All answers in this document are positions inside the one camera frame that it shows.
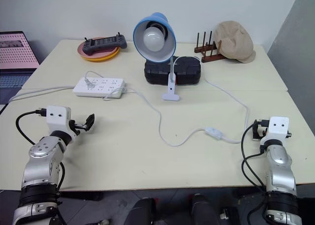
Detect beige cloth cap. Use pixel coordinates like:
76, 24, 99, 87
212, 20, 257, 64

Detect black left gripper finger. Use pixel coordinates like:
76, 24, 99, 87
85, 113, 96, 132

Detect grey handheld remote controller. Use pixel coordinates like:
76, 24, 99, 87
82, 32, 128, 56

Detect yellow plate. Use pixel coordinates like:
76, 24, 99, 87
81, 47, 122, 63

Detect pink plate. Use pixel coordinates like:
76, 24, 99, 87
78, 37, 121, 59

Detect blue clip desk lamp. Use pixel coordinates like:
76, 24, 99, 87
132, 12, 182, 102

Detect white round light bulb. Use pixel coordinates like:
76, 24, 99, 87
143, 24, 169, 51

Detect dark rounded shape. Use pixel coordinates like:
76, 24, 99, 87
190, 193, 220, 225
125, 197, 158, 225

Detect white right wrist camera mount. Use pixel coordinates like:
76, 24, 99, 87
260, 116, 290, 141

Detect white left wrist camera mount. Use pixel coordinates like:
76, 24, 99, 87
45, 105, 77, 137

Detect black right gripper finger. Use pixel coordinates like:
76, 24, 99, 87
252, 119, 260, 140

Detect black plastic case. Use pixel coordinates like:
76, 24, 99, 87
144, 55, 204, 86

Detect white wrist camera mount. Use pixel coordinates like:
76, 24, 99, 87
260, 116, 290, 141
45, 105, 77, 137

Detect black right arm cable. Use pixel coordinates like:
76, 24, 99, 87
241, 119, 270, 225

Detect white lamp power cable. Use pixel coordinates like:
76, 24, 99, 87
84, 55, 250, 147

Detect white power strip cord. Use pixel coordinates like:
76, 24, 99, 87
8, 86, 75, 104

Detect white power strip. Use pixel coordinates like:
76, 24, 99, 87
72, 77, 127, 99

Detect white inline cord switch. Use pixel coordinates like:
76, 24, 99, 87
204, 127, 224, 140

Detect laptop with pink screen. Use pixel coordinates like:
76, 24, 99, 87
0, 31, 40, 105

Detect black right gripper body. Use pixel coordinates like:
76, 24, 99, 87
257, 119, 270, 138

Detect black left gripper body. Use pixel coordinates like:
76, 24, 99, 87
69, 120, 88, 137

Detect brown wooden peg rack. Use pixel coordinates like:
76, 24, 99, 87
193, 31, 233, 64

